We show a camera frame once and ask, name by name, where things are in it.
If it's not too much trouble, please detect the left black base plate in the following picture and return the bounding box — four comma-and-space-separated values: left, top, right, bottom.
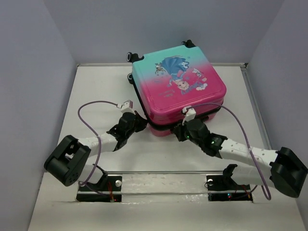
76, 175, 123, 203

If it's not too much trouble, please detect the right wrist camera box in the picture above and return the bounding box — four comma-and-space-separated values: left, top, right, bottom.
182, 106, 196, 125

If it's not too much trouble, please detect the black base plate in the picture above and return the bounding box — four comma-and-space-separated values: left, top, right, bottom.
204, 175, 253, 202
76, 175, 123, 203

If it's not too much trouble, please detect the aluminium table rail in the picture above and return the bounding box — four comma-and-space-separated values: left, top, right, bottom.
49, 169, 280, 175

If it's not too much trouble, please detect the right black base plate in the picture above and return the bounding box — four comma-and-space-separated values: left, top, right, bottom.
204, 175, 253, 202

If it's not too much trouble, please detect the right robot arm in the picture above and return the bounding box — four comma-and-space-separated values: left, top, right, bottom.
172, 119, 308, 198

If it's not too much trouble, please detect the pink teal kids suitcase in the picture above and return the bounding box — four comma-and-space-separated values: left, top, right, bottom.
126, 39, 227, 137

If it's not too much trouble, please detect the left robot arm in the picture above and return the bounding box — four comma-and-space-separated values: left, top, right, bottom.
44, 112, 147, 190

